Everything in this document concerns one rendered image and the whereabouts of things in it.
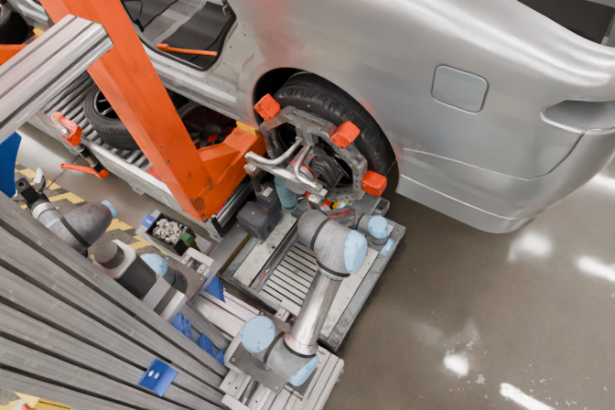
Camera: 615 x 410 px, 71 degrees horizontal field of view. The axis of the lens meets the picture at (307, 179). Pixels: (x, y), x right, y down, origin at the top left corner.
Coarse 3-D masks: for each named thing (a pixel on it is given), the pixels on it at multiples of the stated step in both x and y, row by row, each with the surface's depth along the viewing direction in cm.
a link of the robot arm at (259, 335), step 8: (248, 320) 144; (256, 320) 142; (264, 320) 142; (248, 328) 142; (256, 328) 141; (264, 328) 140; (272, 328) 141; (248, 336) 140; (256, 336) 139; (264, 336) 139; (272, 336) 138; (280, 336) 140; (248, 344) 138; (256, 344) 138; (264, 344) 137; (272, 344) 138; (256, 352) 139; (264, 352) 138; (264, 360) 138
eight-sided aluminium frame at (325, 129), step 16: (288, 112) 184; (304, 112) 183; (272, 128) 198; (304, 128) 182; (320, 128) 177; (336, 128) 178; (272, 144) 212; (288, 160) 222; (352, 160) 180; (352, 176) 189; (336, 192) 217; (352, 192) 202
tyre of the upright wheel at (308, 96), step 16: (288, 80) 200; (304, 80) 188; (320, 80) 184; (288, 96) 186; (304, 96) 181; (320, 96) 179; (336, 96) 179; (320, 112) 181; (336, 112) 176; (352, 112) 178; (368, 128) 179; (368, 144) 180; (384, 144) 185; (368, 160) 188; (384, 160) 188; (384, 176) 196
